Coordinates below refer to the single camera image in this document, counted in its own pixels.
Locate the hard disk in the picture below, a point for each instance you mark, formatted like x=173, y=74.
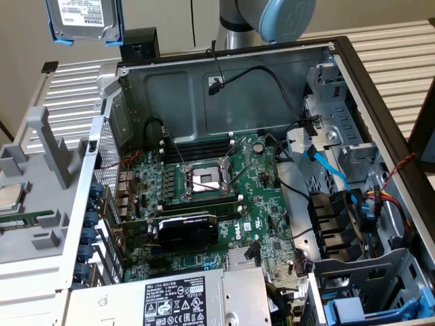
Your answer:
x=85, y=20

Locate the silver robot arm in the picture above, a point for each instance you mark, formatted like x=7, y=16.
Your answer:
x=234, y=37

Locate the blue disk carrier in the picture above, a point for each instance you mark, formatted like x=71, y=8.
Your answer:
x=346, y=309

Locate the black RAM slot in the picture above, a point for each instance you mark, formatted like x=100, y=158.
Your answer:
x=204, y=144
x=231, y=212
x=200, y=202
x=200, y=153

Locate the CPU socket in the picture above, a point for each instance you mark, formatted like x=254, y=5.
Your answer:
x=204, y=180

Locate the metal socket cover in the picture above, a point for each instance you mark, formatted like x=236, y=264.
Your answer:
x=238, y=149

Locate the thin metal locking lever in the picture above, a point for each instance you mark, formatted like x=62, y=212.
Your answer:
x=176, y=151
x=239, y=175

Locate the green motherboard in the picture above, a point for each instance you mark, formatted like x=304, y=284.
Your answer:
x=251, y=180

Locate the coin battery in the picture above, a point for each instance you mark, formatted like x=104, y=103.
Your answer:
x=258, y=147

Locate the open PC case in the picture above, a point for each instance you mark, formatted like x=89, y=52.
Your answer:
x=176, y=102

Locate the black graphics card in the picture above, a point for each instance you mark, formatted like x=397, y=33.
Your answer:
x=183, y=234

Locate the black power connector plug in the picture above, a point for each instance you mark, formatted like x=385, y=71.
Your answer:
x=238, y=258

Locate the blue expansion slot clip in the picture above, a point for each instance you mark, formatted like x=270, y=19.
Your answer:
x=96, y=189
x=81, y=271
x=89, y=236
x=85, y=253
x=91, y=204
x=91, y=220

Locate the black box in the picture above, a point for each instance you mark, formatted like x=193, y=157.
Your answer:
x=139, y=42

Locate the grey parts rack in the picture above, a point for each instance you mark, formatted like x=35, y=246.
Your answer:
x=51, y=153

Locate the grey power supply unit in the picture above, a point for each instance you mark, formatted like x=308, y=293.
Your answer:
x=119, y=302

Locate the green RAM stick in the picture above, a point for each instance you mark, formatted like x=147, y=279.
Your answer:
x=37, y=214

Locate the dark brown panel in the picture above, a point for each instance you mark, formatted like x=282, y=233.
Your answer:
x=423, y=136

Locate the silver CPU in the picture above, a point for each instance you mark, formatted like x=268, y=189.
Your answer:
x=10, y=198

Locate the white rack base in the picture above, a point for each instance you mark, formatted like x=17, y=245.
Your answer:
x=27, y=295

